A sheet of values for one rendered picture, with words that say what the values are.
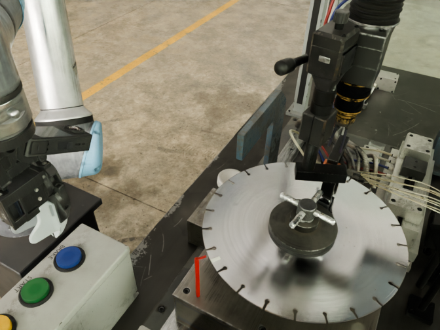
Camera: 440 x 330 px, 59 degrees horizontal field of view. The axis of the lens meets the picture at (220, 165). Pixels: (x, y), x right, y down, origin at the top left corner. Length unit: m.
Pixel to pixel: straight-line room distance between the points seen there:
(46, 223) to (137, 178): 1.59
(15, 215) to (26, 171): 0.06
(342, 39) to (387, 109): 0.92
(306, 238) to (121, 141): 1.92
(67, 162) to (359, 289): 0.59
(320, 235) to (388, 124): 0.76
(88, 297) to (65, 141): 0.25
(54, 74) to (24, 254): 0.39
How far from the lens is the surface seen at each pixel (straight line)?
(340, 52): 0.53
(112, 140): 2.46
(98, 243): 0.72
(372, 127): 1.31
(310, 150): 0.64
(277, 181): 0.73
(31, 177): 0.53
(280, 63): 0.52
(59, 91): 0.85
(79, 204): 1.01
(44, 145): 0.54
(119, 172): 2.22
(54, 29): 0.86
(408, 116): 1.42
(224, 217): 0.66
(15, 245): 0.97
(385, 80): 1.52
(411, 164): 0.97
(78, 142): 0.58
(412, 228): 0.86
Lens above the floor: 1.44
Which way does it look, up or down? 41 degrees down
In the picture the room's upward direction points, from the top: 2 degrees clockwise
